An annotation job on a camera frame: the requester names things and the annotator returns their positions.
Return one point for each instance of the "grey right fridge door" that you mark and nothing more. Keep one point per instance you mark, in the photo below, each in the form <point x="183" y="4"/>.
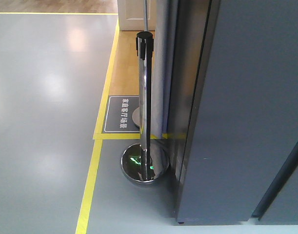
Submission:
<point x="279" y="205"/>

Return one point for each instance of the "grey floor sign mat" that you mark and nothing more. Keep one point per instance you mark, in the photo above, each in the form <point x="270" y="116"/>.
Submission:
<point x="118" y="116"/>

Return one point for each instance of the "chrome stanchion post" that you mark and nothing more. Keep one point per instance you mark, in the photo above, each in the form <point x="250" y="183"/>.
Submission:
<point x="144" y="162"/>

